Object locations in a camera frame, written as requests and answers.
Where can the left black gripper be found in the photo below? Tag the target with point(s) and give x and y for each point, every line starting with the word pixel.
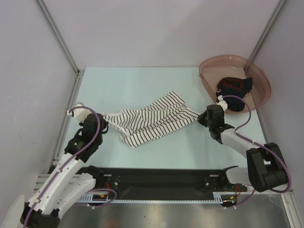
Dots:
pixel 104 124

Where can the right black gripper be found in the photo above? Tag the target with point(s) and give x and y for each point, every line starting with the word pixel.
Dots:
pixel 201 119

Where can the black white striped tank top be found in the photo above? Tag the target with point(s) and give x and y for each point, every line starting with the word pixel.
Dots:
pixel 162 117

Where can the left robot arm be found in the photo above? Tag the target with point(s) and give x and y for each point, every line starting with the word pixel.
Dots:
pixel 46 208

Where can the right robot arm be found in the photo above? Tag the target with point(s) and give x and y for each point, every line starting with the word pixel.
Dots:
pixel 266 168

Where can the dark navy red tank top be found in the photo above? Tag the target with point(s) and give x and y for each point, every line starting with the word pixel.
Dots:
pixel 237 87

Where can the brown translucent plastic basin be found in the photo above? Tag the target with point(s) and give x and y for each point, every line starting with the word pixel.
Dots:
pixel 212 70

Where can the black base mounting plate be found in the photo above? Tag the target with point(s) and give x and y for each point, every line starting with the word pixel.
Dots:
pixel 166 184

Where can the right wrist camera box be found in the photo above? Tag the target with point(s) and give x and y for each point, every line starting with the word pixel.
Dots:
pixel 221 102

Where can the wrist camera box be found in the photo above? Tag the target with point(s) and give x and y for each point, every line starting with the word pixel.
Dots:
pixel 221 102
pixel 80 114

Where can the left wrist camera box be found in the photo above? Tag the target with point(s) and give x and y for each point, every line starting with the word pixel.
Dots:
pixel 80 114

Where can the left slotted cable duct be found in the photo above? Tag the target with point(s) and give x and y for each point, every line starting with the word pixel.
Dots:
pixel 95 197

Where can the slotted cable duct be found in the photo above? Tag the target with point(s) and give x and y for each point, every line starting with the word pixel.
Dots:
pixel 95 197
pixel 229 197

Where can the right slotted cable duct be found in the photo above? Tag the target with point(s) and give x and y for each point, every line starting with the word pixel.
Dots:
pixel 229 197

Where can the left aluminium frame post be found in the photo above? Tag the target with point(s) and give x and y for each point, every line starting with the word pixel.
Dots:
pixel 57 34

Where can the aluminium frame post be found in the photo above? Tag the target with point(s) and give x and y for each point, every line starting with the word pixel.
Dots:
pixel 57 34
pixel 267 29

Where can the right aluminium frame post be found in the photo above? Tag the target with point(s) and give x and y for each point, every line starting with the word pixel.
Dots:
pixel 267 29

